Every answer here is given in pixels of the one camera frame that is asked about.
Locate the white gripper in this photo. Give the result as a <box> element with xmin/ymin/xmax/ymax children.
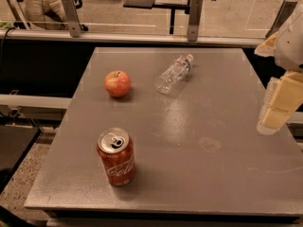
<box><xmin>254</xmin><ymin>4</ymin><xmax>303</xmax><ymax>135</ymax></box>

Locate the red coke can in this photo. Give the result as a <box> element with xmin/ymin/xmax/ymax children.
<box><xmin>97</xmin><ymin>128</ymin><xmax>135</xmax><ymax>186</ymax></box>

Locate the clear plastic water bottle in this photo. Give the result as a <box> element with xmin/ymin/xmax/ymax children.
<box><xmin>154</xmin><ymin>54</ymin><xmax>193</xmax><ymax>95</ymax></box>

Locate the red apple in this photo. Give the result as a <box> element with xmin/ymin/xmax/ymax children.
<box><xmin>104</xmin><ymin>70</ymin><xmax>131</xmax><ymax>97</ymax></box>

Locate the seated person in beige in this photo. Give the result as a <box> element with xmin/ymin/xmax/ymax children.
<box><xmin>24</xmin><ymin>0</ymin><xmax>67</xmax><ymax>30</ymax></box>

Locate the right metal bracket post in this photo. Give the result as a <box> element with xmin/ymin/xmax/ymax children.
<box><xmin>265</xmin><ymin>0</ymin><xmax>297</xmax><ymax>39</ymax></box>

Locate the metal bracket post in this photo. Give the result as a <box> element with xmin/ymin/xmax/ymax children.
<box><xmin>62</xmin><ymin>0</ymin><xmax>82</xmax><ymax>38</ymax></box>
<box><xmin>187</xmin><ymin>0</ymin><xmax>203</xmax><ymax>42</ymax></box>
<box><xmin>265</xmin><ymin>0</ymin><xmax>297</xmax><ymax>39</ymax></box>

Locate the middle metal bracket post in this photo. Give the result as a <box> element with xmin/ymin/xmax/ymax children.
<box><xmin>187</xmin><ymin>0</ymin><xmax>203</xmax><ymax>42</ymax></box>

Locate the left metal bracket post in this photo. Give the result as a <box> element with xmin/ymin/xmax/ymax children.
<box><xmin>62</xmin><ymin>0</ymin><xmax>82</xmax><ymax>38</ymax></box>

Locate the grey horizontal rail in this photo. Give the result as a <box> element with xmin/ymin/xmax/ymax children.
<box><xmin>7</xmin><ymin>29</ymin><xmax>264</xmax><ymax>47</ymax></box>

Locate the black cable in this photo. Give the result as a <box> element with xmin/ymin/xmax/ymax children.
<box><xmin>0</xmin><ymin>26</ymin><xmax>17</xmax><ymax>71</ymax></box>

